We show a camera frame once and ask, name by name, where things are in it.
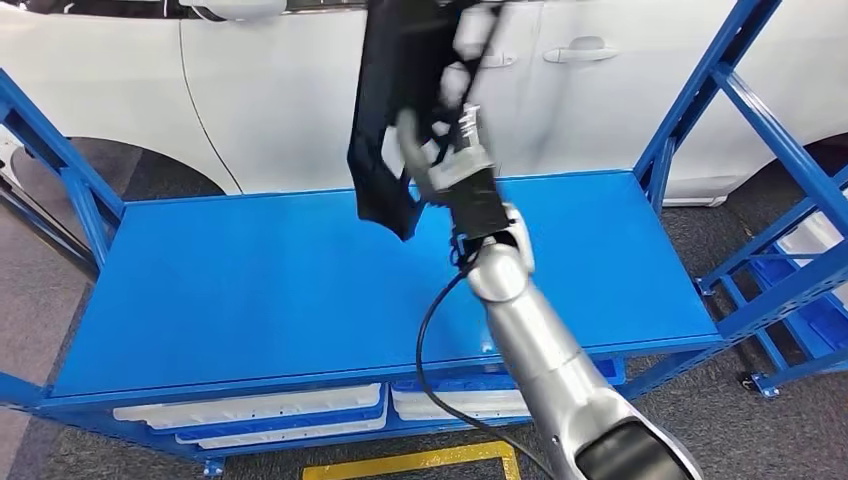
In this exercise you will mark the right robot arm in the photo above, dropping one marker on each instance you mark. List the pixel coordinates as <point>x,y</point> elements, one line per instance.
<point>530,344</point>

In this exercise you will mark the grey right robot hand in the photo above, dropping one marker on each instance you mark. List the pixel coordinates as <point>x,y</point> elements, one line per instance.
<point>457,172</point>

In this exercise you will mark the blue metal shelf rack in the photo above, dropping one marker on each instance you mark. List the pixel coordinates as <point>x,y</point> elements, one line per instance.
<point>331,278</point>
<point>815,324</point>

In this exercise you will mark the long black plastic part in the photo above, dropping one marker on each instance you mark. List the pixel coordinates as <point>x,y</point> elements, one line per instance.
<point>397,66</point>

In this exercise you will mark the white car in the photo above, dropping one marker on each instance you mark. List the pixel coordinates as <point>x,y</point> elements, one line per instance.
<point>265,99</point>

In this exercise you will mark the white moulded part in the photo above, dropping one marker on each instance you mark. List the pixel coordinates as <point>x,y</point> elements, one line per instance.
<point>450,401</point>
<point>291,434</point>
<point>252,404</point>
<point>821,245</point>

